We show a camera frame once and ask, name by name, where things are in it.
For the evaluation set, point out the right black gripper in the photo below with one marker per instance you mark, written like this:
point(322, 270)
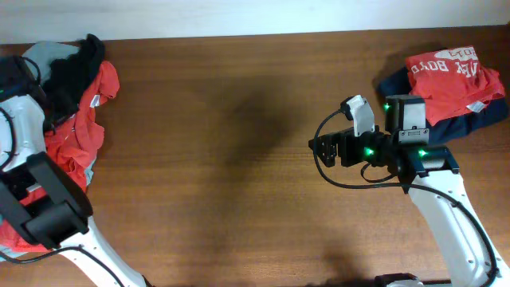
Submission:
point(347, 139)

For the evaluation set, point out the black t-shirt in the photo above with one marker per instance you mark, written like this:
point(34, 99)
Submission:
point(69, 79)

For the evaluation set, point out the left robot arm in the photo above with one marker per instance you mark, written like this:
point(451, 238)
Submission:
point(39, 200)

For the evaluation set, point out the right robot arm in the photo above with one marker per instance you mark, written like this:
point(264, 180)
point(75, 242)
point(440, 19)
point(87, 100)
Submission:
point(428, 174)

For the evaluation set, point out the folded navy t-shirt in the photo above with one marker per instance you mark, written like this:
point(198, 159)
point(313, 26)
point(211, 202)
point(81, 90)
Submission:
point(460, 126)

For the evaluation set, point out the folded red printed t-shirt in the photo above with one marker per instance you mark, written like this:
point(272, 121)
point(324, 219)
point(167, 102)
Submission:
point(453, 83)

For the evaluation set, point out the crumpled red t-shirt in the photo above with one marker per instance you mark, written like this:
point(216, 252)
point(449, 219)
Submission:
point(72, 144)

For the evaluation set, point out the grey t-shirt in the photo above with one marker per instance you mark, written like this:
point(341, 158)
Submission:
point(43, 53)

